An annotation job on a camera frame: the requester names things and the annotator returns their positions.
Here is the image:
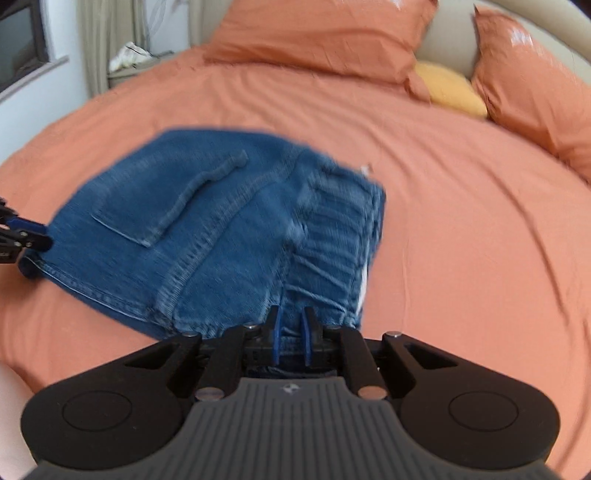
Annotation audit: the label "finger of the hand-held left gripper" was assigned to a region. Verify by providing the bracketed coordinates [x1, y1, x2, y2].
[0, 196, 53, 267]

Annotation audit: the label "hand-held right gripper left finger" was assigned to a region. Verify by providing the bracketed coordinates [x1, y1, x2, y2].
[124, 306, 282, 403]

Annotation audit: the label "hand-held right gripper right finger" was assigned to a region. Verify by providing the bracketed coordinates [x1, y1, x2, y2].
[300, 306, 461, 402]

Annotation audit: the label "blue denim pants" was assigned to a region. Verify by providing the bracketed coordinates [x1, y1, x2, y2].
[18, 128, 387, 344]

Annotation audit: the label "orange bed sheet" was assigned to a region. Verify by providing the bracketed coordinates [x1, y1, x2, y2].
[0, 44, 591, 480]

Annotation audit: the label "bedside table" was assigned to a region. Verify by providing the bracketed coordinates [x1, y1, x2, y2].
[106, 50, 178, 94]

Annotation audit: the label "dark window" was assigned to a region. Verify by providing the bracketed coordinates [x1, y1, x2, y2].
[0, 0, 52, 95]

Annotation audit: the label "white crumpled cloth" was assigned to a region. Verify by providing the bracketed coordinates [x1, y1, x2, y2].
[108, 41, 155, 72]

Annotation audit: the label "beige curtain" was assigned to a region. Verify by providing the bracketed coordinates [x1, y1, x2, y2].
[79, 0, 197, 99]

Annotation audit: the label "yellow pillow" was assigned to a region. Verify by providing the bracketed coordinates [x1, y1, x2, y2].
[413, 61, 489, 118]

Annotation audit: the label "orange pillow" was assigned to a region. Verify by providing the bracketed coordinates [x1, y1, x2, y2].
[203, 0, 439, 86]
[470, 6, 591, 183]

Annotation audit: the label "beige padded headboard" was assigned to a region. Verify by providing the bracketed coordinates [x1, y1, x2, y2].
[185, 0, 591, 81]

